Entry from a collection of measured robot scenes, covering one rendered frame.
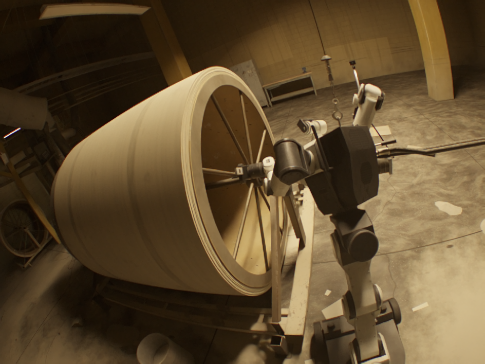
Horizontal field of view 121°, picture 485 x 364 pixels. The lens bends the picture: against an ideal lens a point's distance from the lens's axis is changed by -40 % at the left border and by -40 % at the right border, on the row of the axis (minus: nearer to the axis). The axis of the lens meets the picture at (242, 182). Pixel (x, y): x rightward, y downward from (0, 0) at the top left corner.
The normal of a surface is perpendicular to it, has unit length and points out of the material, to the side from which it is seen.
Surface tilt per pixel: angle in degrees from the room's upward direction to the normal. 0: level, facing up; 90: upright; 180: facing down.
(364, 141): 64
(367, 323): 54
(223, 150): 88
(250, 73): 90
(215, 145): 97
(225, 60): 90
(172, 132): 44
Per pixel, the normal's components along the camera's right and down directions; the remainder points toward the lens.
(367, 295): -0.30, -0.32
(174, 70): -0.26, 0.54
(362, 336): -0.24, -0.10
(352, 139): 0.40, -0.23
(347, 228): -0.36, -0.72
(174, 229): -0.35, 0.30
